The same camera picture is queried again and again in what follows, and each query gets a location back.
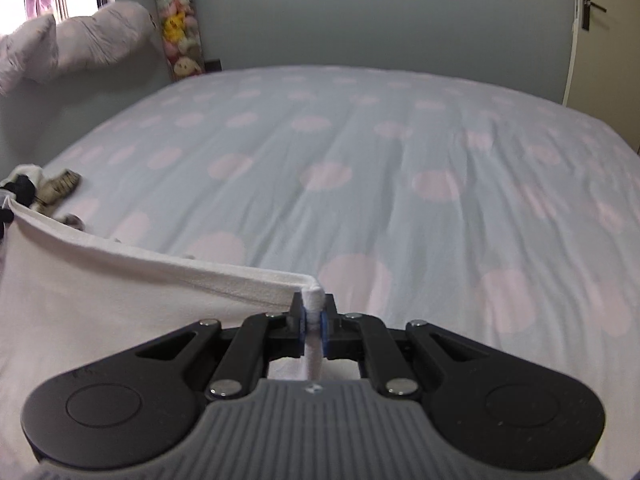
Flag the white long sleeve shirt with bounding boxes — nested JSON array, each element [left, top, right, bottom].
[[0, 194, 327, 476]]

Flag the polka dot bed sheet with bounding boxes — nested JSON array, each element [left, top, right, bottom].
[[47, 66, 639, 479]]

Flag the beige brown garment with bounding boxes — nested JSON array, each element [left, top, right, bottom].
[[54, 214, 86, 232]]

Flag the striped olive garment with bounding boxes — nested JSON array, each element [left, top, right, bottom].
[[35, 169, 82, 208]]

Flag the black garment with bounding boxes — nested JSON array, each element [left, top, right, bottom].
[[0, 174, 36, 240]]

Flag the small white cloth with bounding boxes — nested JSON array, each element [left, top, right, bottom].
[[1, 164, 43, 188]]

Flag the plush toy tube holder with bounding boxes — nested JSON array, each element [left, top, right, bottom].
[[154, 0, 205, 81]]

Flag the cream room door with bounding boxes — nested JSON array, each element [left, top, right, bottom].
[[563, 0, 639, 152]]

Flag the black wall outlet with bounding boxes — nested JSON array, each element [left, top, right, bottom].
[[204, 60, 222, 74]]

